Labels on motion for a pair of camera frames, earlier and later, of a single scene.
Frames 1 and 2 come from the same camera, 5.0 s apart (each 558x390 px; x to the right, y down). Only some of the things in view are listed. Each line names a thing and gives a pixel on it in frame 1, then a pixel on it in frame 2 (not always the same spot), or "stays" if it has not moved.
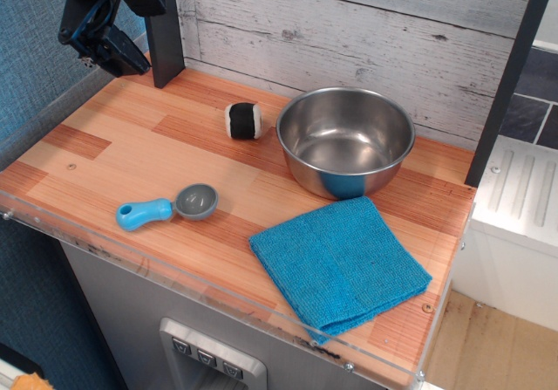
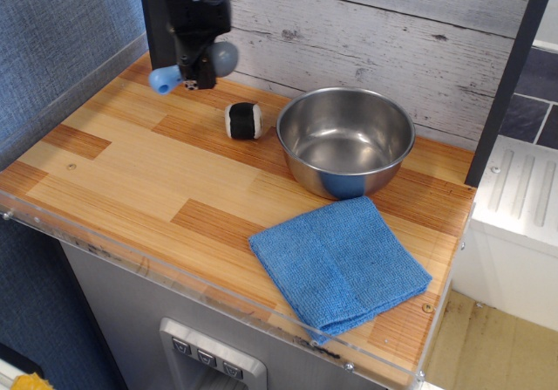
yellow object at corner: (31, 381) stays
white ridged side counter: (517, 196) stays
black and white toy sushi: (243, 120) stays
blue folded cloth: (337, 266) stays
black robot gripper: (93, 2) → (198, 11)
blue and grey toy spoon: (192, 201) → (222, 55)
